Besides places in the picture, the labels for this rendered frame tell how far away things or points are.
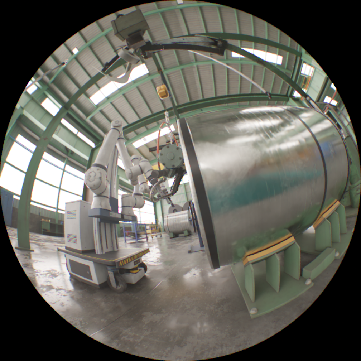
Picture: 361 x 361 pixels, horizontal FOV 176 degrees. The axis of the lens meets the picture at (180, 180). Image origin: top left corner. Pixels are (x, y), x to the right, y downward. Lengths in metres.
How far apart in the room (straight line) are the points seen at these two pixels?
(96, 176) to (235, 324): 1.17
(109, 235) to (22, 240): 2.21
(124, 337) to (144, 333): 0.10
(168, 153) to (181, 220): 5.23
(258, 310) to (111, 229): 1.41
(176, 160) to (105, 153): 0.61
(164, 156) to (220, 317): 0.96
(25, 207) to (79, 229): 2.01
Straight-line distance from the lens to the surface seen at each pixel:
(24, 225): 3.05
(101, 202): 1.03
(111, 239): 1.44
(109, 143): 1.10
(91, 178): 0.91
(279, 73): 1.44
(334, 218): 1.12
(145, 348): 0.66
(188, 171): 0.40
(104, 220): 1.24
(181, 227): 5.86
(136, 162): 1.57
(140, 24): 0.95
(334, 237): 1.18
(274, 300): 0.75
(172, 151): 0.71
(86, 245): 1.32
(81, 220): 1.28
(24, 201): 3.07
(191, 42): 1.24
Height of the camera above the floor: 0.53
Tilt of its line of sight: 22 degrees up
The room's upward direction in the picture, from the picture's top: 10 degrees counter-clockwise
